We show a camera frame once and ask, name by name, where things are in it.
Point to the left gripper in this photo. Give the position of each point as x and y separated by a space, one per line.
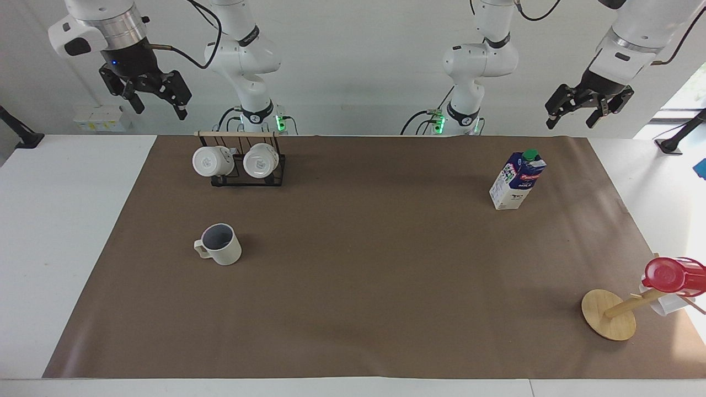
605 78

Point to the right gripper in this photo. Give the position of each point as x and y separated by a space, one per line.
131 59

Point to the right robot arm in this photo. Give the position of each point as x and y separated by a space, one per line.
248 52

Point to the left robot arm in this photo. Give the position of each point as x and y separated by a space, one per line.
480 58

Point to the milk carton with green cap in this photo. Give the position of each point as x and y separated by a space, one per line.
514 182

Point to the red cup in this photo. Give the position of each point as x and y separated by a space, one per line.
670 274

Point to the white cup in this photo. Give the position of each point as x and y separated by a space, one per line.
664 304

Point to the white mug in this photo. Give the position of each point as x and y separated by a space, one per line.
260 161
209 161

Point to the black stand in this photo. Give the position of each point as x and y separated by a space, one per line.
679 135
19 135

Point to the blue object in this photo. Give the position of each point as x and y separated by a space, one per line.
701 169

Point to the cream mug with dark inside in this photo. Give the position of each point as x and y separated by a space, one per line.
223 252

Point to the wooden mug tree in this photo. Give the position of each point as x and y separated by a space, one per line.
606 317

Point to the white wall socket box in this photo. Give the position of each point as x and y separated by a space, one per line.
99 118

